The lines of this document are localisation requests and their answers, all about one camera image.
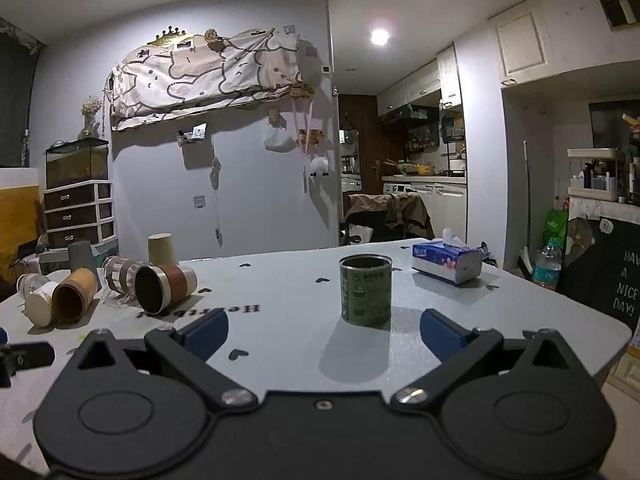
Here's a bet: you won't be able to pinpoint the yellow board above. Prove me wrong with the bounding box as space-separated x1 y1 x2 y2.
0 185 43 281

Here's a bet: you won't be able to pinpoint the green tin can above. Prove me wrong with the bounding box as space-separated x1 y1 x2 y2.
340 254 393 330

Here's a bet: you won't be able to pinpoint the clear glass cup with bands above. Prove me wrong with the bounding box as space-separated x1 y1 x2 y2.
101 255 151 307

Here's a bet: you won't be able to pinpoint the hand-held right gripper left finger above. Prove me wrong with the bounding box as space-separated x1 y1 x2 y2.
75 310 257 415

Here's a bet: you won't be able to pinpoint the cream wall cabinet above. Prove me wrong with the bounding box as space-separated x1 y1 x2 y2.
487 0 556 87

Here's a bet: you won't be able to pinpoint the black chalkboard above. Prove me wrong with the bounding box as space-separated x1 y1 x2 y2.
557 215 640 331

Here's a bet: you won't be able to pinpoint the white kitchen base cabinet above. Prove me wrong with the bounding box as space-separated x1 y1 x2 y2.
382 175 468 242

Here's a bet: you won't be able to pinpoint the white shelf organizer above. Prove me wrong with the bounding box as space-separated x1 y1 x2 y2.
566 147 628 204

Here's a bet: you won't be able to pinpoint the gold crown decoration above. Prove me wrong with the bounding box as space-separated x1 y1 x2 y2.
147 24 195 47

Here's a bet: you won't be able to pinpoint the printed cloth cover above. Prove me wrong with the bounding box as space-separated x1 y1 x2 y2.
109 27 304 132

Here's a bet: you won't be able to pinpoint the white plastic bag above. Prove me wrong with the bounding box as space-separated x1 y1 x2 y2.
264 122 295 153

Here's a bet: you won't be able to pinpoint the white cup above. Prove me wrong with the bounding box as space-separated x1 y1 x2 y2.
24 281 60 328

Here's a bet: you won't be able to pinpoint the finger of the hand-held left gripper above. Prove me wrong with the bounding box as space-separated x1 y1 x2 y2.
0 312 55 388

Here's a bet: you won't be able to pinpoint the blue white tissue pack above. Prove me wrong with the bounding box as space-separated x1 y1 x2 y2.
411 227 483 286

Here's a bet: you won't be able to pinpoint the beige paper cup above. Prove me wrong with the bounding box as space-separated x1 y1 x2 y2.
147 233 179 267

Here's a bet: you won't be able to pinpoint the clear glass jar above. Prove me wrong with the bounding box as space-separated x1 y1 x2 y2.
16 273 51 306

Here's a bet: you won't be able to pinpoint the glass fish tank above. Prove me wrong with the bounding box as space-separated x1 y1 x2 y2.
45 137 110 188

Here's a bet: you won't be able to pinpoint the brown cup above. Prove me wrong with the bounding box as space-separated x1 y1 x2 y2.
52 267 99 324

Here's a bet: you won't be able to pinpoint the steel tumbler with brown sleeve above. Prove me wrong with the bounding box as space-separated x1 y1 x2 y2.
134 263 198 316

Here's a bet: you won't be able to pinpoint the grey cup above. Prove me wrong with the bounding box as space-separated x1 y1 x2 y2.
67 240 102 291

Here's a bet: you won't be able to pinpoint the round fan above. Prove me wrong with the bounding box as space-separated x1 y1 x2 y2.
565 216 596 261

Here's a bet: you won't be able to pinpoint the black chair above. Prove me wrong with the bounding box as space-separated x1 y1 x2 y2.
341 210 426 247

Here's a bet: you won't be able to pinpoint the white drawer unit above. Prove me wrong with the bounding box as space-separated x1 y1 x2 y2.
42 180 118 249

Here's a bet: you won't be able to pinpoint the cream kitchen upper cabinets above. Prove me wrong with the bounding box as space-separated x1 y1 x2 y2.
376 44 463 117

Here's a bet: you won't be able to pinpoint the plastic water bottle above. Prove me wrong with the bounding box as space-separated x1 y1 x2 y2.
531 240 563 291

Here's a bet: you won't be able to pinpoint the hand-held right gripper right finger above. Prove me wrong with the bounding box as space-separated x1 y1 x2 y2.
390 309 576 413

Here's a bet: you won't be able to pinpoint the green bag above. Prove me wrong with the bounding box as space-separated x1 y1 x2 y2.
542 207 569 251

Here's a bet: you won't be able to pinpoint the dried flower vase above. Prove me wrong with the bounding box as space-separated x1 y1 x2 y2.
80 96 103 138

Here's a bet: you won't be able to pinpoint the brown jacket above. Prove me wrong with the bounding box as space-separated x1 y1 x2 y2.
345 192 436 241

